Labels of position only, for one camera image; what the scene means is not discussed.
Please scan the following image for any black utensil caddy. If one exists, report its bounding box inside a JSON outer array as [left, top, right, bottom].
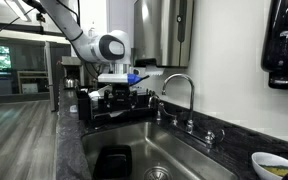
[[75, 87, 93, 122]]

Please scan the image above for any black plastic lunchbox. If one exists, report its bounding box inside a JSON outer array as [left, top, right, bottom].
[[92, 144, 134, 180]]

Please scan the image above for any white bowl with food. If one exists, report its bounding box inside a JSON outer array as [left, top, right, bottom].
[[251, 151, 288, 180]]

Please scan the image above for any black horizontal beam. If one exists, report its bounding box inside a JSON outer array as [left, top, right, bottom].
[[0, 16, 67, 38]]

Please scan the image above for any sink drain strainer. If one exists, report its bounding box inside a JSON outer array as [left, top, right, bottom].
[[143, 165, 172, 180]]

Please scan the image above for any steel kettle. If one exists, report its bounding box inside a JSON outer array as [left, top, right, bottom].
[[63, 75, 80, 90]]

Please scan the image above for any black wire dish rack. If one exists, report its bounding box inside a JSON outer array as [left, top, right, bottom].
[[88, 84, 157, 129]]

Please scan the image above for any ceiling light fixture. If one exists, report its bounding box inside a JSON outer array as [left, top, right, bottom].
[[3, 0, 32, 23]]

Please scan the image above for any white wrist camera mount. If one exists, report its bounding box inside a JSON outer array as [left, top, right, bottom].
[[97, 73, 142, 85]]

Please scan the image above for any steel paper towel dispenser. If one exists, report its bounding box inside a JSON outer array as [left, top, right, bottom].
[[132, 0, 195, 69]]

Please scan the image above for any white shelf unit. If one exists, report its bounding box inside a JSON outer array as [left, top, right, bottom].
[[16, 69, 50, 95]]

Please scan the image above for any black wall soap dispenser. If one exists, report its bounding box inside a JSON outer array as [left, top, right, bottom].
[[261, 0, 288, 90]]

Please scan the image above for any chrome sink faucet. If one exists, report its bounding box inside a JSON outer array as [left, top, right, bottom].
[[147, 73, 226, 149]]

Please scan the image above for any white paper towel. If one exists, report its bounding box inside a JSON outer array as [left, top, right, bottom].
[[145, 64, 166, 78]]

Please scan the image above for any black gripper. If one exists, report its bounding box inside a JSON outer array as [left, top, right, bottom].
[[103, 83, 139, 111]]

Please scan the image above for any black overhead boom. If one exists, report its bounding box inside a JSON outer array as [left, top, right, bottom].
[[22, 0, 47, 24]]

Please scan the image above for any stainless steel sink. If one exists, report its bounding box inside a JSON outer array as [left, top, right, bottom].
[[80, 120, 239, 180]]

